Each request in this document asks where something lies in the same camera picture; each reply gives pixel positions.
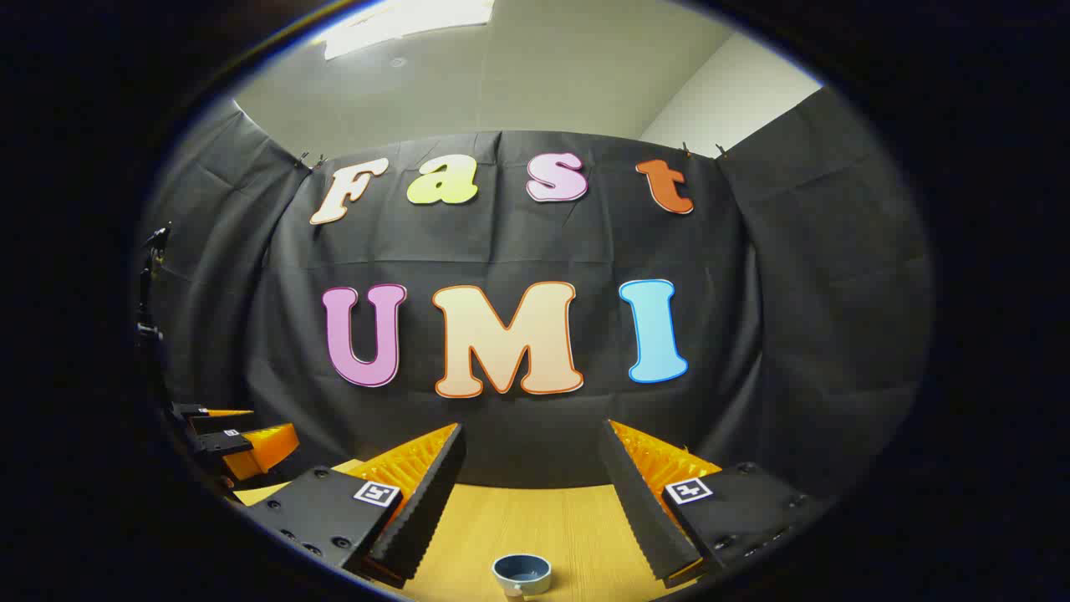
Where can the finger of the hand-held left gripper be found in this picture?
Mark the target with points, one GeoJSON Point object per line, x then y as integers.
{"type": "Point", "coordinates": [267, 447]}
{"type": "Point", "coordinates": [196, 410]}

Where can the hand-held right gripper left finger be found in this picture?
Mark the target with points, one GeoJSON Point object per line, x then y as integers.
{"type": "Point", "coordinates": [426, 510]}

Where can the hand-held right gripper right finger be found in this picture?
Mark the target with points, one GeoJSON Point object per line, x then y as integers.
{"type": "Point", "coordinates": [639, 510]}

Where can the light blue cup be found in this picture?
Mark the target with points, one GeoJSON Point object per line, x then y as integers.
{"type": "Point", "coordinates": [522, 570]}

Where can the wooden desktop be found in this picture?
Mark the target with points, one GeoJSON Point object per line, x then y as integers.
{"type": "Point", "coordinates": [535, 527]}

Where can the black stand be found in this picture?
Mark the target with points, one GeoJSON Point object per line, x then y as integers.
{"type": "Point", "coordinates": [147, 318]}

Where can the black backdrop cloth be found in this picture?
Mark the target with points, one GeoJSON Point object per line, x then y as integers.
{"type": "Point", "coordinates": [501, 251]}

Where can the ceiling light panel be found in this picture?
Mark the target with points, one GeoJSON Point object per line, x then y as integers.
{"type": "Point", "coordinates": [401, 21]}

